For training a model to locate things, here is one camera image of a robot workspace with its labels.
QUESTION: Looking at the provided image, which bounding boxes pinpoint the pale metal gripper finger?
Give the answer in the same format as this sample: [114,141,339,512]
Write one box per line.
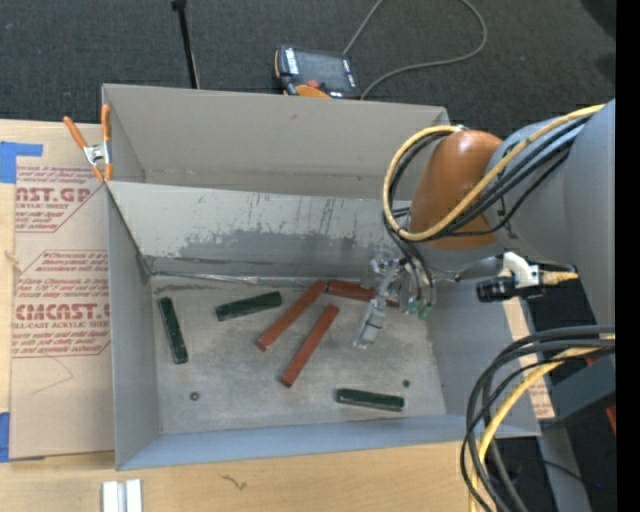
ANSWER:
[367,298,388,346]
[351,304,377,349]

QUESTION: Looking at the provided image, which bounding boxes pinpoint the red-brown flat block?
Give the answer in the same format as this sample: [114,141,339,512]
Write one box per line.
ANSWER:
[255,279,329,353]
[325,279,401,308]
[279,303,341,389]

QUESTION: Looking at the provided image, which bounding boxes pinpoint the dark green flat block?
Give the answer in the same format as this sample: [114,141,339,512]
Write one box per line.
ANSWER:
[335,387,406,413]
[156,296,190,366]
[214,290,284,323]

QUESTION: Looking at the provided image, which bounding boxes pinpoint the grey metal bin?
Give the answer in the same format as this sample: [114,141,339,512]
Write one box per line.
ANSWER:
[101,83,542,472]

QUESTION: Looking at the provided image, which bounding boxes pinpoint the brown cardboard board red print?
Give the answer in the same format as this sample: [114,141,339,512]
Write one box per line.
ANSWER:
[0,118,557,464]

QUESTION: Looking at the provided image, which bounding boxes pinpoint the black cylinder on white bracket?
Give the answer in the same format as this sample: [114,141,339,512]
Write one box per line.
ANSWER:
[475,251,581,304]

